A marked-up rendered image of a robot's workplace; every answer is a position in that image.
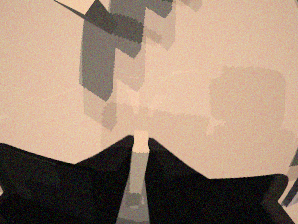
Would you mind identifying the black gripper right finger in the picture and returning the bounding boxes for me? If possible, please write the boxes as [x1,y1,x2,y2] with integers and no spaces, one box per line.
[145,137,289,224]

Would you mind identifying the tan domino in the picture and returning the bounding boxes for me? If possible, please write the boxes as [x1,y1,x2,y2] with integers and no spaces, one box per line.
[55,0,118,35]
[125,131,149,209]

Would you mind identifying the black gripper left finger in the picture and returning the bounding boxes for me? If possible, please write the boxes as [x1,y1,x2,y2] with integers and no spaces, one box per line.
[0,135,134,224]

